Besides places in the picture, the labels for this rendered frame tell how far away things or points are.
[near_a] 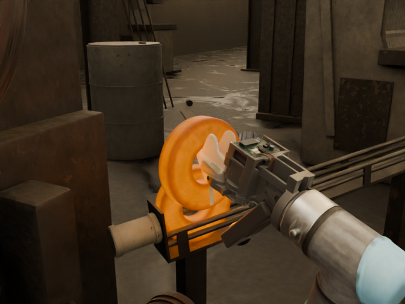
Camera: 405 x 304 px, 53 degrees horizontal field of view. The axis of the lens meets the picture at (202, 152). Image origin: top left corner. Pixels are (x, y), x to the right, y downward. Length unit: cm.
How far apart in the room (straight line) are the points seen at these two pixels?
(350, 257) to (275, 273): 141
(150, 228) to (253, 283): 109
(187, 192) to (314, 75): 243
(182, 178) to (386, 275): 32
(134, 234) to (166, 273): 111
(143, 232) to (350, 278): 41
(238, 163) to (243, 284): 128
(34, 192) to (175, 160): 22
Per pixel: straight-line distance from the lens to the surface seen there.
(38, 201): 66
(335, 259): 50
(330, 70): 294
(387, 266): 49
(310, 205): 52
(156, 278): 185
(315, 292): 56
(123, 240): 77
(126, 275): 188
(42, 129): 77
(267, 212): 57
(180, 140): 63
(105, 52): 314
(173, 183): 64
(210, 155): 63
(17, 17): 61
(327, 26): 294
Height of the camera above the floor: 105
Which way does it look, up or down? 18 degrees down
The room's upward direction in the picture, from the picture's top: straight up
